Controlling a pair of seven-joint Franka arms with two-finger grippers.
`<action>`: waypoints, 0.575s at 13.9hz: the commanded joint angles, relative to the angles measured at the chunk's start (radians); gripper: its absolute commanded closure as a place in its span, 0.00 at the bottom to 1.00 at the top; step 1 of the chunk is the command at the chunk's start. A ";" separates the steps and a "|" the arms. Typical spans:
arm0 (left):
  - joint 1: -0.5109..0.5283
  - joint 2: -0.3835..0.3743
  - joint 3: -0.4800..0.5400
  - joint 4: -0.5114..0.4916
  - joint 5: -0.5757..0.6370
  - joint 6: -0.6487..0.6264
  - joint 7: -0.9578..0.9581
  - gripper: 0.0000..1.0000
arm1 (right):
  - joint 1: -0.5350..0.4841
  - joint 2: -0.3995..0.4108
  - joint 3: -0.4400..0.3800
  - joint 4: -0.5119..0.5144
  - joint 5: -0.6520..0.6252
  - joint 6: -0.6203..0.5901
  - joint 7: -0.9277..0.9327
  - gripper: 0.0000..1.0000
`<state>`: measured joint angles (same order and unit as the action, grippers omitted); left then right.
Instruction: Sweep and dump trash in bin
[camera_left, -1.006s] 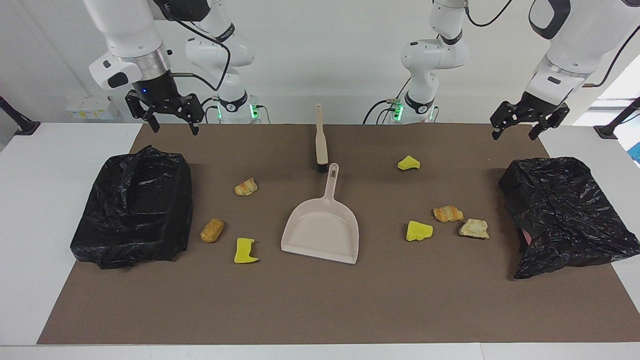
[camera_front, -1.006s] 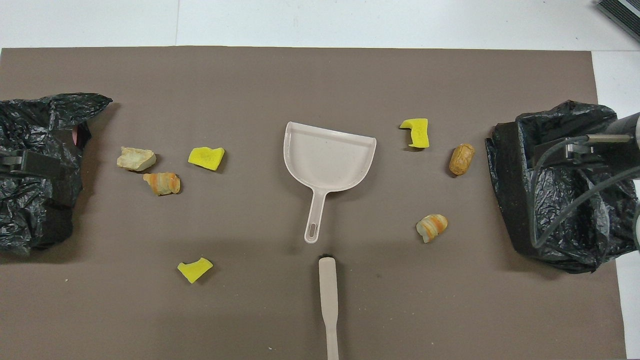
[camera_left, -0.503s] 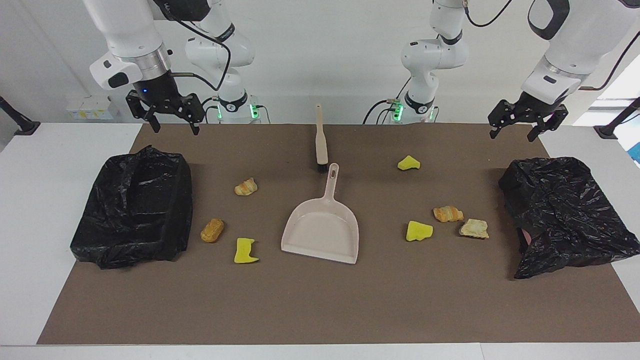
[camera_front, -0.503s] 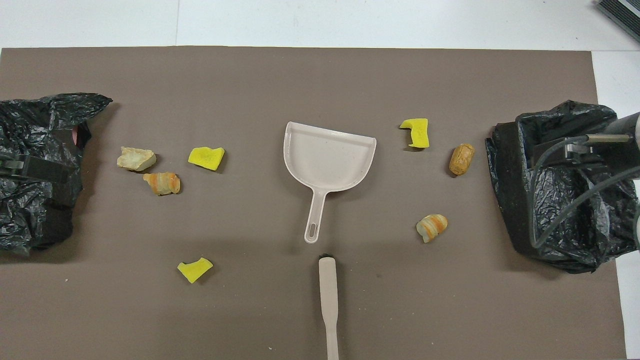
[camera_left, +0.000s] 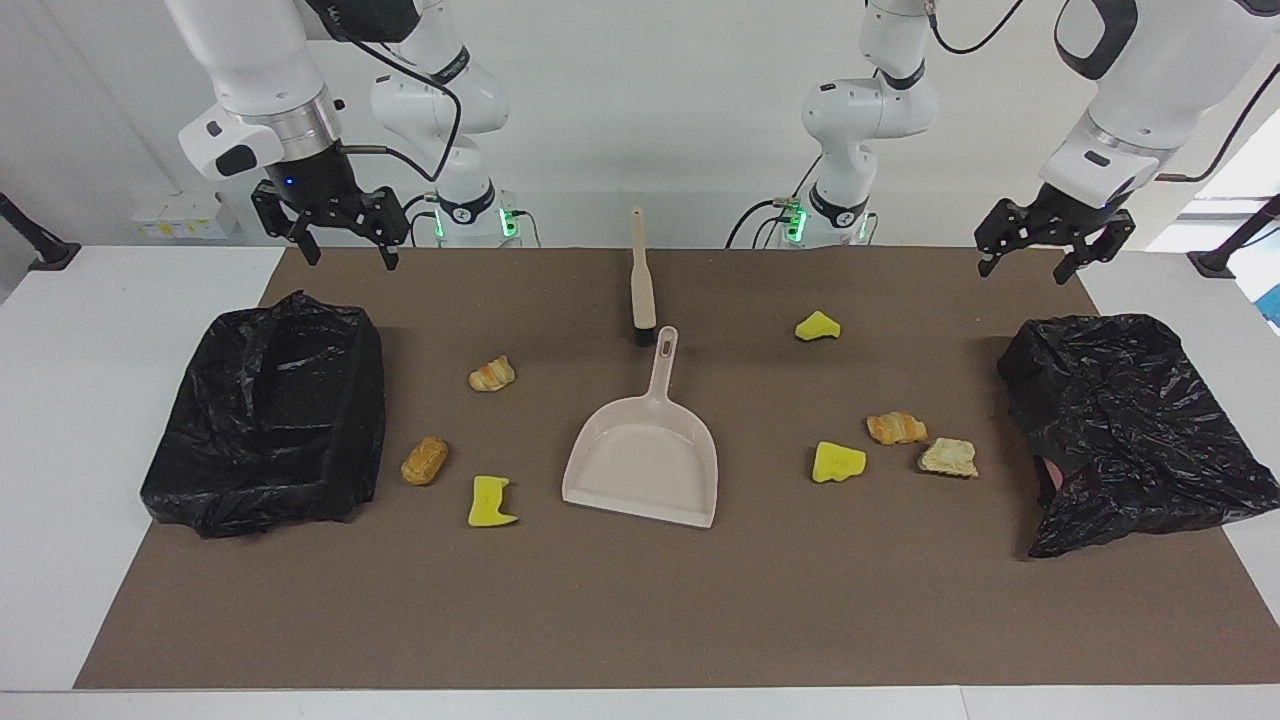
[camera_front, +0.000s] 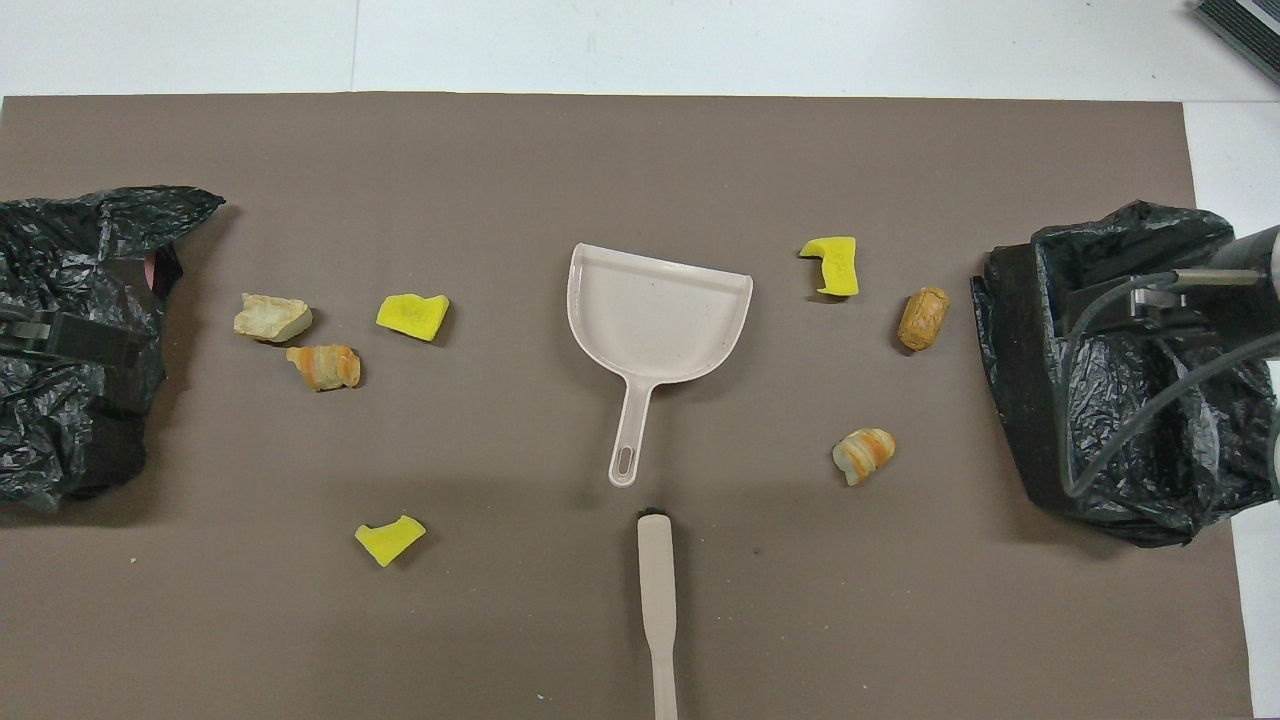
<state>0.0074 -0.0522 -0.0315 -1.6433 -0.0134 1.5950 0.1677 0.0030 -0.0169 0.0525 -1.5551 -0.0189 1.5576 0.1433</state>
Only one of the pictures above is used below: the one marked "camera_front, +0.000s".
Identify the notched yellow sponge piece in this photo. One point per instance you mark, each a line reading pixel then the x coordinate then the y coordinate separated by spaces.
pixel 840 270

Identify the orange striped croissant piece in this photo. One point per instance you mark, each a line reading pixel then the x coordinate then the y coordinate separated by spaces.
pixel 862 454
pixel 322 367

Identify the pale bread chunk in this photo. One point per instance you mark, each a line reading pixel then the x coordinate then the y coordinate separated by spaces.
pixel 270 318

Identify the pink bin under bag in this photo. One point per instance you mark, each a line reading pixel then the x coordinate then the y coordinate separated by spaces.
pixel 151 270

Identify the brown bread roll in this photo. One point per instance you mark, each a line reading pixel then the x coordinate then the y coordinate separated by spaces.
pixel 922 318

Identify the brown table mat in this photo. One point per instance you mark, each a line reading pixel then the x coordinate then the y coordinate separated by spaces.
pixel 600 180

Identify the yellow sponge chunk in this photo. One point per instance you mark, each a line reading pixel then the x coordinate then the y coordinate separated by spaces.
pixel 388 542
pixel 412 317

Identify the beige hand brush black bristles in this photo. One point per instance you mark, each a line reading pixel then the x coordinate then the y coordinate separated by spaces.
pixel 657 570

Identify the beige plastic dustpan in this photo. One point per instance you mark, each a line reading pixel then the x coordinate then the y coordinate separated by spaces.
pixel 650 320

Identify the dark grey ribbed device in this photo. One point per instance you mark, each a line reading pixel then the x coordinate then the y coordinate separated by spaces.
pixel 1245 20

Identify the black bag lined bin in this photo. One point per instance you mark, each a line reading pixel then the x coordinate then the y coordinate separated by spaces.
pixel 70 250
pixel 1020 380

